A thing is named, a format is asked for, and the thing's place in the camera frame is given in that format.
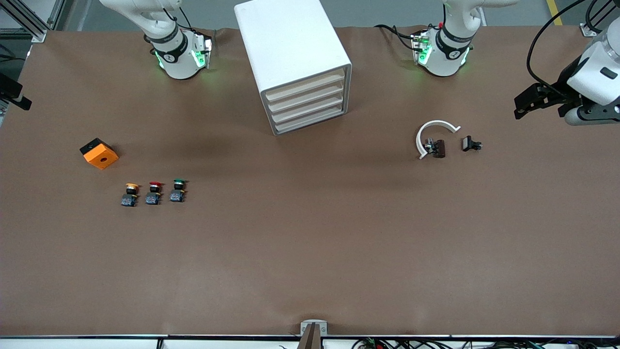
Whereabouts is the grey metal table bracket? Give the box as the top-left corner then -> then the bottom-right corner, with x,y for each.
300,319 -> 328,336

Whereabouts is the black cable bundle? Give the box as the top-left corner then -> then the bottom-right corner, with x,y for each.
351,337 -> 620,349

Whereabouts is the green push button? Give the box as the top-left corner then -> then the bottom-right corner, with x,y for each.
170,179 -> 189,203

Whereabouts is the orange cube with hole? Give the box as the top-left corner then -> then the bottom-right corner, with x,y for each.
79,138 -> 120,170

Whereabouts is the dark brown small component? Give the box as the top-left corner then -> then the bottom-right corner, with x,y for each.
424,139 -> 447,159

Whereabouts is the white curved plastic bracket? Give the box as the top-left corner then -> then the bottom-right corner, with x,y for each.
416,120 -> 462,160

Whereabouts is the aluminium frame profile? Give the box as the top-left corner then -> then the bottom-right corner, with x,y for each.
0,0 -> 50,44

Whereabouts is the brown camera stand post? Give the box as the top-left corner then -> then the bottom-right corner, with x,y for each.
296,323 -> 324,349

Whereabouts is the black base cable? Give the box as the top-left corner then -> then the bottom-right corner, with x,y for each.
374,23 -> 419,52

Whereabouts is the yellow push button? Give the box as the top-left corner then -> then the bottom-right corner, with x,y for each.
121,183 -> 140,207

